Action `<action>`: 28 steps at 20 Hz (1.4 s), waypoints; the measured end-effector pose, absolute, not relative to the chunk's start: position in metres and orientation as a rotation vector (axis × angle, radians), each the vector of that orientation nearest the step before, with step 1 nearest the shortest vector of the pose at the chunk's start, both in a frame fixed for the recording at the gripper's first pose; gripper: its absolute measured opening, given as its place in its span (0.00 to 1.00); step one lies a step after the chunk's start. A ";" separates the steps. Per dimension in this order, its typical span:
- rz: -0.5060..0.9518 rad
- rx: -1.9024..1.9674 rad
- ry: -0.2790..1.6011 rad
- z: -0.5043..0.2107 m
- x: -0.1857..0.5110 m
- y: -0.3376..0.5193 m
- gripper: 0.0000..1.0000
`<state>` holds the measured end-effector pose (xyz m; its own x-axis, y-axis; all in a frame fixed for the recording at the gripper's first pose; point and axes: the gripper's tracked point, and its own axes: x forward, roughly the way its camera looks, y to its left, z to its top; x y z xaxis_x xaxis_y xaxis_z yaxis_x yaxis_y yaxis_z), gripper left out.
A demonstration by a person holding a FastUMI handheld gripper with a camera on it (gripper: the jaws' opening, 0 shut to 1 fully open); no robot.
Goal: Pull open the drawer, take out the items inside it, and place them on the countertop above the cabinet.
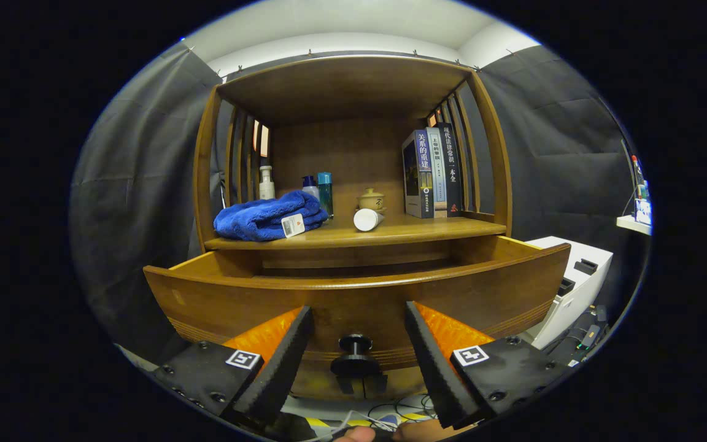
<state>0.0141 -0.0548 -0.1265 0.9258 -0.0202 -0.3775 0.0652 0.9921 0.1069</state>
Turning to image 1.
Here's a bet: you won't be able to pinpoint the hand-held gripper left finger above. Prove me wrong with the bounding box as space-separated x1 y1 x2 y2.
152 306 314 425

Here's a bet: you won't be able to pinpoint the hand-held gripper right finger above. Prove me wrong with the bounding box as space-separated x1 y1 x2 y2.
404 301 575 430

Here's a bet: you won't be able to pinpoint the wooden drawer with black knob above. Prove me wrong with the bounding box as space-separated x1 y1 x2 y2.
143 235 572 400

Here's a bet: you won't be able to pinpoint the white tube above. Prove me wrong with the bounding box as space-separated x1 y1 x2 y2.
353 208 385 233

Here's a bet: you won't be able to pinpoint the wooden countertop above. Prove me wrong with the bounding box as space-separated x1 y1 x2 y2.
204 212 508 251

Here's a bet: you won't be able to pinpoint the wooden cabinet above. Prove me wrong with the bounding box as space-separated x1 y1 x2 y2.
143 55 572 403

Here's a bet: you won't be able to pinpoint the black computer tower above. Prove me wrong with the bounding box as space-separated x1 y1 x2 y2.
544 305 609 369

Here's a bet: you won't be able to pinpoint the blue towel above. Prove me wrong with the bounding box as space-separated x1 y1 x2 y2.
213 190 330 242

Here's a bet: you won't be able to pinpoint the white appliance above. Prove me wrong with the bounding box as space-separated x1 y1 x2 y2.
522 236 614 351

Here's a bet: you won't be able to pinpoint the beige lidded teacup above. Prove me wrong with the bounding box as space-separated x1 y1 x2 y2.
358 188 386 214

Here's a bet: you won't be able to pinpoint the teal bottle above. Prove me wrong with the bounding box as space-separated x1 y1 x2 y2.
317 172 334 220

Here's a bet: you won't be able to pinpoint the white pump bottle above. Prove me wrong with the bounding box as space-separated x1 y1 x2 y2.
258 165 276 201

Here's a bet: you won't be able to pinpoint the book with pale spine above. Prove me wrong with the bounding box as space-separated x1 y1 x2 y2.
425 126 448 219

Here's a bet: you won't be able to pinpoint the thick book with blue spine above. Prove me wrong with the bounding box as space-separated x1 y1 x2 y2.
402 130 436 219

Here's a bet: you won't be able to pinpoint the book with black spine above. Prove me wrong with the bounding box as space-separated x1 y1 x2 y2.
436 122 464 218

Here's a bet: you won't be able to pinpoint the black backdrop cloth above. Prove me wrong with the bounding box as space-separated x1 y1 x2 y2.
70 44 649 369

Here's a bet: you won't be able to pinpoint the white side table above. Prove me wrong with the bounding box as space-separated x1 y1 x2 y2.
616 215 652 236

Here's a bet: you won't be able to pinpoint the clear bottle with red cap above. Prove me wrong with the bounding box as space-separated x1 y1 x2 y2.
631 155 646 200

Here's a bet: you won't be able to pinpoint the floor cables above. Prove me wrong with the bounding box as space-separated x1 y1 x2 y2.
304 396 446 430

